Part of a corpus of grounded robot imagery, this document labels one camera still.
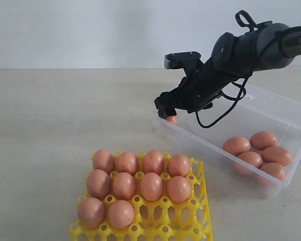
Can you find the yellow plastic egg tray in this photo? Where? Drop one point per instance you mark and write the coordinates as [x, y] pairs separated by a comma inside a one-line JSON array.
[[162, 219]]

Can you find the brown egg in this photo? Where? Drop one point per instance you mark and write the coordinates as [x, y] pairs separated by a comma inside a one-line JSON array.
[[277, 154], [120, 214], [98, 184], [104, 160], [127, 162], [236, 145], [273, 169], [151, 187], [153, 162], [91, 212], [172, 119], [124, 186], [178, 165], [263, 139], [249, 157], [178, 189]]

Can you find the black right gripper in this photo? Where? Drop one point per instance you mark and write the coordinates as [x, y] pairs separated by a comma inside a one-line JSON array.
[[195, 92]]

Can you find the clear plastic container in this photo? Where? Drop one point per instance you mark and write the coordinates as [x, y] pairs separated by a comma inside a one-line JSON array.
[[259, 110]]

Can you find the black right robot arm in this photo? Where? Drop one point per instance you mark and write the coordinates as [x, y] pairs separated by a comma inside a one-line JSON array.
[[273, 46]]

